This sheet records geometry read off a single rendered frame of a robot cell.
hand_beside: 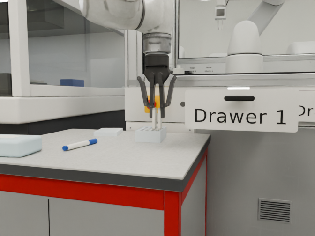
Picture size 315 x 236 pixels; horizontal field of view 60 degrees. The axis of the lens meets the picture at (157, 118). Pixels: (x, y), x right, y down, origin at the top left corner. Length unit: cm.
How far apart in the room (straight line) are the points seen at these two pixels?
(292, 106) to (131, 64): 68
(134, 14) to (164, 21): 10
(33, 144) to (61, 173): 18
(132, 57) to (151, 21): 37
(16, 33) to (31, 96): 24
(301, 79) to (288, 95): 36
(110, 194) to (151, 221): 10
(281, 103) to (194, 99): 22
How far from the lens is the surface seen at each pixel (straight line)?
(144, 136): 88
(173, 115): 113
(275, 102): 76
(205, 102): 76
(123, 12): 79
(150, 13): 84
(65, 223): 69
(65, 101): 139
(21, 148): 75
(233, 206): 118
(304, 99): 110
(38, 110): 124
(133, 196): 58
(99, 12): 78
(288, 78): 111
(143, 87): 88
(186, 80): 112
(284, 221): 121
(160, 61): 85
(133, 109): 117
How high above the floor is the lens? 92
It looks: 5 degrees down
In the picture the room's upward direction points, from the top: straight up
